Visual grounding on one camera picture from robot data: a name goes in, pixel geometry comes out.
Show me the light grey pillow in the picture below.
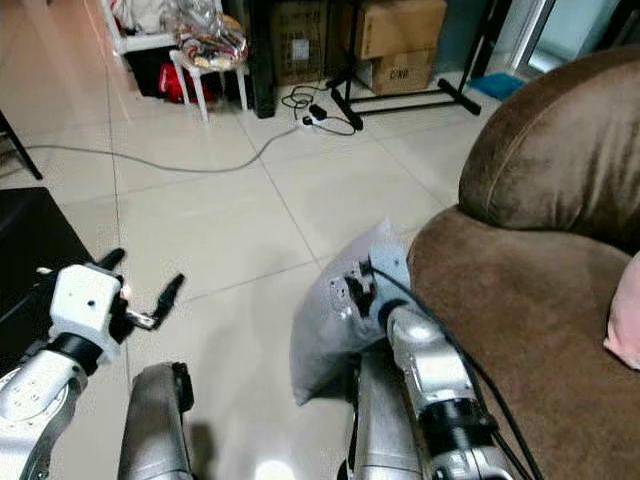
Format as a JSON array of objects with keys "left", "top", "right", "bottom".
[{"left": 289, "top": 217, "right": 401, "bottom": 407}]

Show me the brown sofa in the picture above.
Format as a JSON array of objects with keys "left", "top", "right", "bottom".
[{"left": 400, "top": 44, "right": 640, "bottom": 480}]

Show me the blue floor mat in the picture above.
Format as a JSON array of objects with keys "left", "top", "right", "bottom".
[{"left": 466, "top": 71, "right": 527, "bottom": 102}]

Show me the black low table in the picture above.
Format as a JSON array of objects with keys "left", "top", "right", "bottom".
[{"left": 0, "top": 186, "right": 98, "bottom": 376}]

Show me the silver left robot leg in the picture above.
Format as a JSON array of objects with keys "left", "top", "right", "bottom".
[{"left": 116, "top": 361, "right": 197, "bottom": 480}]

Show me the silver robot leg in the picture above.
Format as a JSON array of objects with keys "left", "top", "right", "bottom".
[
  {"left": 342, "top": 345, "right": 426, "bottom": 480},
  {"left": 116, "top": 361, "right": 197, "bottom": 480}
]

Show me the silver right robot leg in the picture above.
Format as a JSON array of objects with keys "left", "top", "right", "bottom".
[{"left": 342, "top": 345, "right": 426, "bottom": 480}]

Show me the black chair leg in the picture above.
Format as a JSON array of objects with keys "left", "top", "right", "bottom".
[{"left": 0, "top": 111, "right": 45, "bottom": 182}]

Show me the red bag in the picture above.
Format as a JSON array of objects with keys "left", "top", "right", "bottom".
[{"left": 158, "top": 62, "right": 219, "bottom": 106}]

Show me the black metal stand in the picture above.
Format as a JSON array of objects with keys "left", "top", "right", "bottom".
[{"left": 328, "top": 0, "right": 513, "bottom": 132}]

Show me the white plastic stool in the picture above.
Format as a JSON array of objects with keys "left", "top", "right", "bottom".
[{"left": 170, "top": 50, "right": 251, "bottom": 124}]

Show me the white shelf rack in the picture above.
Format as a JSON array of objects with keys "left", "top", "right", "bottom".
[{"left": 100, "top": 0, "right": 183, "bottom": 57}]

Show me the small printed cardboard box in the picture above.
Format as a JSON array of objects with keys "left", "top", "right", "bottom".
[{"left": 370, "top": 49, "right": 439, "bottom": 97}]

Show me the clear plastic bag with contents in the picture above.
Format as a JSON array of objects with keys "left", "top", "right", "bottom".
[{"left": 176, "top": 0, "right": 250, "bottom": 73}]

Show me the dark labelled cardboard box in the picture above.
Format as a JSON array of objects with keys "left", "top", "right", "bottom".
[{"left": 272, "top": 0, "right": 333, "bottom": 87}]

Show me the pink cushion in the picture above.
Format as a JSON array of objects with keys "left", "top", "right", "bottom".
[{"left": 603, "top": 279, "right": 640, "bottom": 372}]

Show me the large brown cardboard box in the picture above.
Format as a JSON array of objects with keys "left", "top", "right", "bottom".
[{"left": 356, "top": 0, "right": 448, "bottom": 60}]

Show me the glass sliding door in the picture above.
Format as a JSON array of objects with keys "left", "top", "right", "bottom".
[{"left": 508, "top": 0, "right": 640, "bottom": 77}]

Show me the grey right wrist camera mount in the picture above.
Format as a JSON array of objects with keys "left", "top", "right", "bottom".
[{"left": 364, "top": 240, "right": 413, "bottom": 309}]

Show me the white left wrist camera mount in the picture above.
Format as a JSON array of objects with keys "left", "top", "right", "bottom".
[{"left": 49, "top": 262, "right": 128, "bottom": 353}]

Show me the grey floor cable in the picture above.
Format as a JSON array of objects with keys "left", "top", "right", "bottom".
[{"left": 24, "top": 124, "right": 307, "bottom": 175}]

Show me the black power adapter with cable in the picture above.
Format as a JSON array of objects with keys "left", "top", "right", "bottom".
[{"left": 280, "top": 83, "right": 361, "bottom": 136}]

